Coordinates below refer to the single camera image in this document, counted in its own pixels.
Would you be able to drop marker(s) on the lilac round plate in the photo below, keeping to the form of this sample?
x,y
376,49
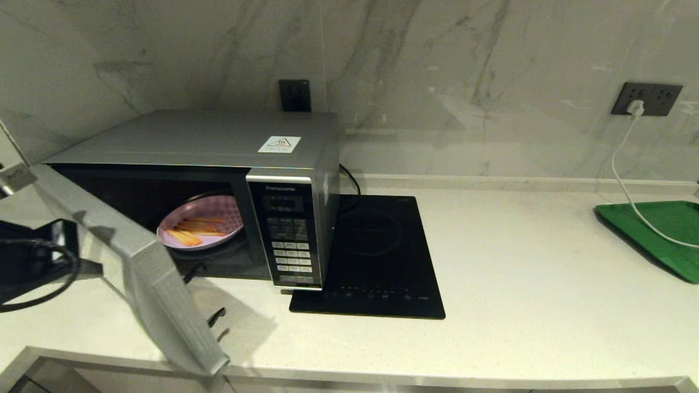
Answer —
x,y
218,210

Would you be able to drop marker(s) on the black induction cooktop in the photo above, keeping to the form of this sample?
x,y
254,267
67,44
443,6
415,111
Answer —
x,y
382,245

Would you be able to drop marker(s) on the wide black wall socket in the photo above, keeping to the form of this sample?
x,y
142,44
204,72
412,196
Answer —
x,y
661,98

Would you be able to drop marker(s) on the orange carrot sticks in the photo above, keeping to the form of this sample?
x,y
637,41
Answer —
x,y
193,236

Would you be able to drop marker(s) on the green plastic tray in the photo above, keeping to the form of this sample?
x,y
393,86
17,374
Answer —
x,y
661,229

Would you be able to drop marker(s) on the orange french fry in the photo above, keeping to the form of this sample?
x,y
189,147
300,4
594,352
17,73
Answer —
x,y
213,233
207,220
183,238
199,226

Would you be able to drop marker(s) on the microwave door with dark glass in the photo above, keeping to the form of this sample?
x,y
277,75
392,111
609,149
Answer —
x,y
164,295

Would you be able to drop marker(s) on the white power plug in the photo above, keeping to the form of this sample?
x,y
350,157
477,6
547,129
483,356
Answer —
x,y
635,108

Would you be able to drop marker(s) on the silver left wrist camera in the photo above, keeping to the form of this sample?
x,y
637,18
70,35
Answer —
x,y
16,177

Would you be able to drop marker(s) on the small black wall socket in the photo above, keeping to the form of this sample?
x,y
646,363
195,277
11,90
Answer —
x,y
295,95

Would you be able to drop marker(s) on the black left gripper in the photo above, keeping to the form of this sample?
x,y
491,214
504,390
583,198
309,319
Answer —
x,y
27,256

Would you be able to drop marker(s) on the white triangle warning sticker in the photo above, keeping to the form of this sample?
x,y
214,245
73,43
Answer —
x,y
279,144

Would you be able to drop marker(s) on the silver Panasonic microwave body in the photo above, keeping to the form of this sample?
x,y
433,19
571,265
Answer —
x,y
191,136

